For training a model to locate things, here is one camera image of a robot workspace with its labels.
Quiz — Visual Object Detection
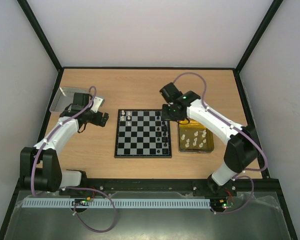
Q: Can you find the gold metal tin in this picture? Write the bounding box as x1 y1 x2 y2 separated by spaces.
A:
177 119 215 154

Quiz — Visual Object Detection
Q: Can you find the black magnetic chess board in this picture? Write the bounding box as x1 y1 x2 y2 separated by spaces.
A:
114 109 172 158

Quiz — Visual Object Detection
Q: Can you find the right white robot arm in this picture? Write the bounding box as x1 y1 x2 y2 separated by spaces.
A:
159 82 259 196

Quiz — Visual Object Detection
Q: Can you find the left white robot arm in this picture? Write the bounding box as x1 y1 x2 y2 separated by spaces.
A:
19 92 109 196

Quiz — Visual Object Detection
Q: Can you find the silver metal tray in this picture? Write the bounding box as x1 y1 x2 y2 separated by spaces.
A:
49 86 88 115

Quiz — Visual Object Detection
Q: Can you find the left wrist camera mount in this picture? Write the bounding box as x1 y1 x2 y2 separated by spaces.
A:
90 96 105 113

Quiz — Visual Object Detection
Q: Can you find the white slotted cable duct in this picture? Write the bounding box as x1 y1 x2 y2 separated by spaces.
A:
21 198 211 209

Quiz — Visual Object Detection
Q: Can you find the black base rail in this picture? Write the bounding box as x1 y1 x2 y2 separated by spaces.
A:
58 177 278 198

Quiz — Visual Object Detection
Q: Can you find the black frame enclosure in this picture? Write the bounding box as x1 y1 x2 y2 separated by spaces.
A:
0 0 298 240

